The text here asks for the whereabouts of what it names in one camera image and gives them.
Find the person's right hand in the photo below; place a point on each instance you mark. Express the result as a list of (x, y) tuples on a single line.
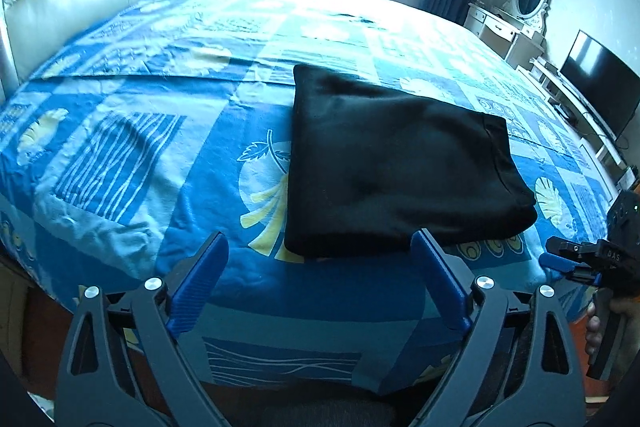
[(592, 329)]

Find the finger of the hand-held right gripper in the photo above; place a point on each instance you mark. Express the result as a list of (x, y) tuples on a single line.
[(565, 248), (555, 263)]

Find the white dressing table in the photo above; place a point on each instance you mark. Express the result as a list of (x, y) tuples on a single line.
[(492, 27)]

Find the black flat television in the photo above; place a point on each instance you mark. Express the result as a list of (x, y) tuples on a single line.
[(600, 82)]

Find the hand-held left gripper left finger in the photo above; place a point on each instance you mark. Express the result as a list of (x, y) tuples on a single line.
[(200, 279)]

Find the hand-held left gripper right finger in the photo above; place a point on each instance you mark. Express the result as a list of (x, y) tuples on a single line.
[(440, 279)]

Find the white television stand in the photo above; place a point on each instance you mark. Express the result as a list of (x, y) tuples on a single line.
[(575, 104)]

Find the black pants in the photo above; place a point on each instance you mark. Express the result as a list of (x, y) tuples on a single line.
[(390, 167)]

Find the blue printed bedsheet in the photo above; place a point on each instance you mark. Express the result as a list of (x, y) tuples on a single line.
[(125, 117)]

